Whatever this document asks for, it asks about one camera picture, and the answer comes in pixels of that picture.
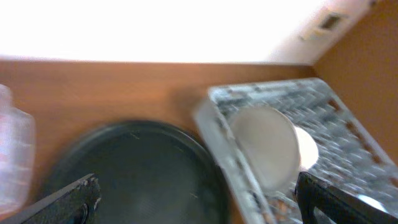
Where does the light blue cup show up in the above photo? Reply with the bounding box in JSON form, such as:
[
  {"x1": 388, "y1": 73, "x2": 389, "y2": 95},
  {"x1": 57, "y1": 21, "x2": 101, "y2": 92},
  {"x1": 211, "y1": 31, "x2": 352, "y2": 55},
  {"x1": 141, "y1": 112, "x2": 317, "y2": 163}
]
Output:
[{"x1": 357, "y1": 194, "x2": 387, "y2": 212}]

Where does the grey plate with food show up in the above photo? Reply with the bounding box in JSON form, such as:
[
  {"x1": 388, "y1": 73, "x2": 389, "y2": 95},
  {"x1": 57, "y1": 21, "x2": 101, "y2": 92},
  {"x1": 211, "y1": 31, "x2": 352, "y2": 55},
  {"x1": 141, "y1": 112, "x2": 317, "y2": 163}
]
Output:
[{"x1": 229, "y1": 107, "x2": 301, "y2": 195}]

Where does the clear plastic bin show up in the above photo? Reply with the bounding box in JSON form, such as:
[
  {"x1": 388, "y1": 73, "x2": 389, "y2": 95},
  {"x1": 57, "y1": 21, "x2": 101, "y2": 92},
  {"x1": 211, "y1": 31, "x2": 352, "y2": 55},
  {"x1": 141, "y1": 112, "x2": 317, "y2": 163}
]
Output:
[{"x1": 1, "y1": 85, "x2": 35, "y2": 215}]

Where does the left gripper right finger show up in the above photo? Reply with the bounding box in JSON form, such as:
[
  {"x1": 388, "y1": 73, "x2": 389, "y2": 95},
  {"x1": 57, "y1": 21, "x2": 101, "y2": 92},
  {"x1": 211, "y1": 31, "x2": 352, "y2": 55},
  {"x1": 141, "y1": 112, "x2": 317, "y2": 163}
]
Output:
[{"x1": 295, "y1": 172, "x2": 397, "y2": 224}]

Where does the grey dishwasher rack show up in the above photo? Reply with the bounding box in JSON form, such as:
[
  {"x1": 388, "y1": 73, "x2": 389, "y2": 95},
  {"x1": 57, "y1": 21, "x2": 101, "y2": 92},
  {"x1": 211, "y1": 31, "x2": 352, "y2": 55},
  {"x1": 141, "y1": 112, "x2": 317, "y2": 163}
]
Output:
[{"x1": 194, "y1": 78, "x2": 397, "y2": 224}]

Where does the white pink bowl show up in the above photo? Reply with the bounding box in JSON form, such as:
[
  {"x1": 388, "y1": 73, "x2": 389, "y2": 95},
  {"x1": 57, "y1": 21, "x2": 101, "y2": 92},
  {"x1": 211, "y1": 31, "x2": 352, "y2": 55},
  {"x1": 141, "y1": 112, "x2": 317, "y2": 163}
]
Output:
[{"x1": 295, "y1": 126, "x2": 319, "y2": 170}]

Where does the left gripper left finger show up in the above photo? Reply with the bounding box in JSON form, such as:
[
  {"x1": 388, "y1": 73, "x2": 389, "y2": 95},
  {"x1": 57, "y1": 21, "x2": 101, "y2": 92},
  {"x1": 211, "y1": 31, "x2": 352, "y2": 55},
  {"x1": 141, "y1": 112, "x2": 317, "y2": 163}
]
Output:
[{"x1": 1, "y1": 174, "x2": 101, "y2": 224}]

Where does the round black serving tray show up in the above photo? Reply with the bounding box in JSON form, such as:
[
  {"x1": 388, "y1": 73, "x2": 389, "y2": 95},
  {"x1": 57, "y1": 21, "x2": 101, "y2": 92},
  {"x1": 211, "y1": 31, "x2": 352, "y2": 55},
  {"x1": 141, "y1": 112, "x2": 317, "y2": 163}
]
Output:
[{"x1": 38, "y1": 120, "x2": 231, "y2": 224}]

